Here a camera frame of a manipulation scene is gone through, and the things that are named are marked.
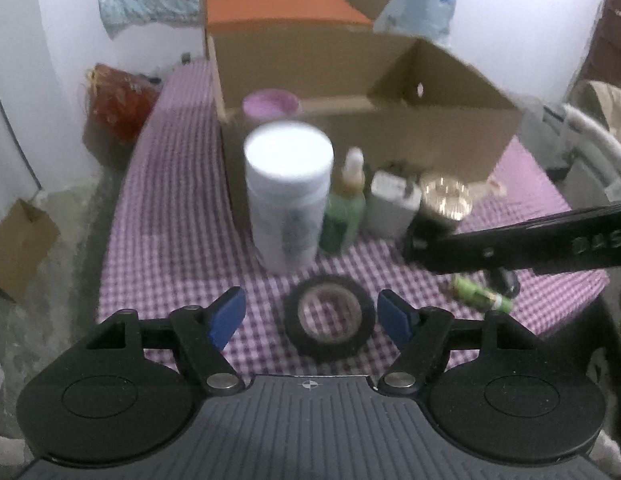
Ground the green glue stick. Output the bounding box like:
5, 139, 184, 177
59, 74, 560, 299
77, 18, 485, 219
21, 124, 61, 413
452, 275, 513, 313

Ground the black tape roll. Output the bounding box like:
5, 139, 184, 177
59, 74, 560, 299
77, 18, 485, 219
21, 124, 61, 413
283, 274, 377, 363

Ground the white power adapter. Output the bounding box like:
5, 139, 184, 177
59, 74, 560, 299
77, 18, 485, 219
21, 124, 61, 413
364, 170, 422, 240

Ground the green dropper bottle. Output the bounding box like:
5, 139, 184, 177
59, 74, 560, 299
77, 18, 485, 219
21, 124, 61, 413
319, 146, 366, 255

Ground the gold lid cosmetic jar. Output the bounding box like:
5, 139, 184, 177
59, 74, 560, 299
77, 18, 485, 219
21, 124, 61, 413
411, 171, 473, 242

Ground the white pill bottle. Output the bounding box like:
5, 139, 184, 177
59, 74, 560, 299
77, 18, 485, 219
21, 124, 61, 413
243, 120, 335, 274

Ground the pink plastic lid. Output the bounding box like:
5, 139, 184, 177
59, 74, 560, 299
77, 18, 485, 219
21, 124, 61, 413
242, 89, 302, 122

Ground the purple checkered tablecloth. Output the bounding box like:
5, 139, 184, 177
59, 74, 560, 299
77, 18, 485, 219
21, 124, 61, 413
97, 61, 609, 380

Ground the beige woven cushion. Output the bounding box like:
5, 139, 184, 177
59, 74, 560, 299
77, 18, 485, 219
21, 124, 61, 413
570, 80, 621, 144

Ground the small cardboard box on floor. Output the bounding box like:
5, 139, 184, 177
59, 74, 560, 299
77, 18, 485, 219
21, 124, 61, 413
0, 200, 60, 301

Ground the open brown cardboard box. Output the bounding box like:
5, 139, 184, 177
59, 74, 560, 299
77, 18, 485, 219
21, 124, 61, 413
207, 27, 522, 229

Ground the red gift bag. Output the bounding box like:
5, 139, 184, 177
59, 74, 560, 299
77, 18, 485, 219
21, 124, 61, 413
86, 63, 160, 145

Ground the orange Philips box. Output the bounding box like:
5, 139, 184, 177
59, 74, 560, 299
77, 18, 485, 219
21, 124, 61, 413
205, 0, 373, 34

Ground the white chair frame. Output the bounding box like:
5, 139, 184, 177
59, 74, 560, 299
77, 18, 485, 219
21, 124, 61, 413
544, 104, 621, 209

